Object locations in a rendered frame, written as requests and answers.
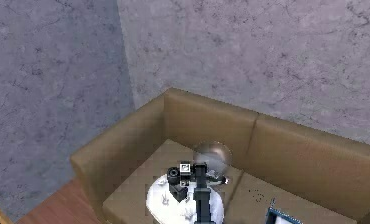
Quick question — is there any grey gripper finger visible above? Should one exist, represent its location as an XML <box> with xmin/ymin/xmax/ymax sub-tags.
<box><xmin>206</xmin><ymin>172</ymin><xmax>229</xmax><ymax>186</ymax></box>

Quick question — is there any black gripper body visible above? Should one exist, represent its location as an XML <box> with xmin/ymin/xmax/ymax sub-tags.
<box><xmin>166</xmin><ymin>166</ymin><xmax>190</xmax><ymax>203</ymax></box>

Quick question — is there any tan brown sofa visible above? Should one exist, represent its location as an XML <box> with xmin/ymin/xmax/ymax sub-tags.
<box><xmin>70</xmin><ymin>87</ymin><xmax>370</xmax><ymax>224</ymax></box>

